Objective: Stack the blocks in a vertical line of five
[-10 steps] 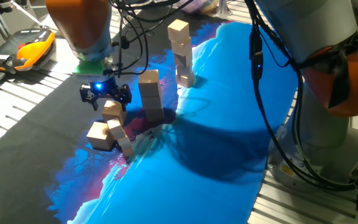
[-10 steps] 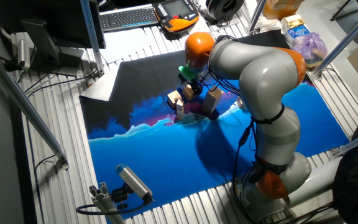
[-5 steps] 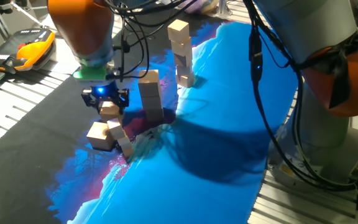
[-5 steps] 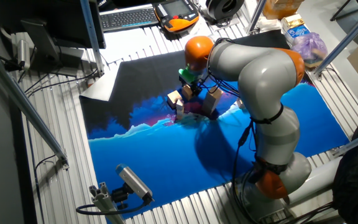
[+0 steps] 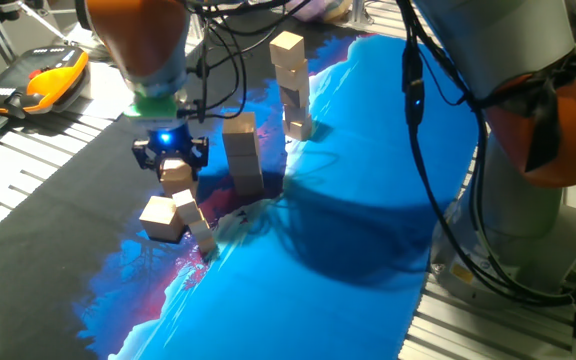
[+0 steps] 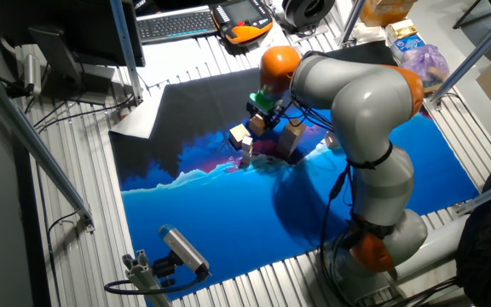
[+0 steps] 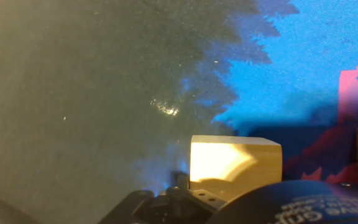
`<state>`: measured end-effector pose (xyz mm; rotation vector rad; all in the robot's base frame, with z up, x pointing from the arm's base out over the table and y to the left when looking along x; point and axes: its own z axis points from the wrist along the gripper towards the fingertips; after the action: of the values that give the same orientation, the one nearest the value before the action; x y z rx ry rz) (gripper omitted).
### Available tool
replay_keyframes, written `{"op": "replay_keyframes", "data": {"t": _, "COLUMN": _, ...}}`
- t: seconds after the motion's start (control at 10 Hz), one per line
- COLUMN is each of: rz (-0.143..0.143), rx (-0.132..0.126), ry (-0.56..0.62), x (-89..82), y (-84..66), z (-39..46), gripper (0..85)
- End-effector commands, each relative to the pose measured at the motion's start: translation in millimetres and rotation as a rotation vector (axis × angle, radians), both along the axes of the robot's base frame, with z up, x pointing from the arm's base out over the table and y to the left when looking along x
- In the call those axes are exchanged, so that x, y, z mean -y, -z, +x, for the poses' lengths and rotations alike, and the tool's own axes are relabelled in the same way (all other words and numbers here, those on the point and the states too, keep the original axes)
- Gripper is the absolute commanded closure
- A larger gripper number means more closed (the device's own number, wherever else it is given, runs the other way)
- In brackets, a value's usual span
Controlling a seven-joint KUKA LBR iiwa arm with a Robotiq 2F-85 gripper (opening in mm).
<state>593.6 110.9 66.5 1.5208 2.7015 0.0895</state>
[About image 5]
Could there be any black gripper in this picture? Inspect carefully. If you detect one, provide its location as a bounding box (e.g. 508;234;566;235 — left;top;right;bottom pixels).
131;127;210;171

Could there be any green mounting plate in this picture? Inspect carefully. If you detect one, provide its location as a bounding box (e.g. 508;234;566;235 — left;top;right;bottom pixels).
123;94;180;122

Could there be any white paper sheet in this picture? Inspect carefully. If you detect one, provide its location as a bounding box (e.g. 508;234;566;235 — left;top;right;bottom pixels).
75;59;137;122

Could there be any medium wooden cube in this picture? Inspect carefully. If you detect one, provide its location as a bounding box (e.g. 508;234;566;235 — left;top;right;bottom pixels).
281;103;313;125
278;85;312;110
282;117;315;143
268;29;306;69
273;59;311;93

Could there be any orange black teach pendant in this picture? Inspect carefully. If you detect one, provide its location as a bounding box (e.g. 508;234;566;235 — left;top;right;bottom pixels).
0;44;92;120

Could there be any black round spool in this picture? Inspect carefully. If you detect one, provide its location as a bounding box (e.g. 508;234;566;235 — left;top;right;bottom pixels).
74;0;94;32

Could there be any thin silver rod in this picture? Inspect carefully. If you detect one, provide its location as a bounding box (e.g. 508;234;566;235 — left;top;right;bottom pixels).
17;2;77;46

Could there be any printed landscape desk mat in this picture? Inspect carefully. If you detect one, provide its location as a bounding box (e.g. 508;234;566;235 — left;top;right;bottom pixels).
0;4;489;360

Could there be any purple plastic bag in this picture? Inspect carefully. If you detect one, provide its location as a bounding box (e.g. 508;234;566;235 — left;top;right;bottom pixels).
287;0;354;24

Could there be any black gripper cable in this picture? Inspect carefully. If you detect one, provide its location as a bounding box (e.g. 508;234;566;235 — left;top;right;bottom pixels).
182;0;314;122

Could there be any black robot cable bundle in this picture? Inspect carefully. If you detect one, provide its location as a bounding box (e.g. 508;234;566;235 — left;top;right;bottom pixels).
396;0;576;307

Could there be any black fabric strap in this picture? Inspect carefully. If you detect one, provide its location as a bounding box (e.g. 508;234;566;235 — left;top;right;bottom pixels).
477;47;576;174

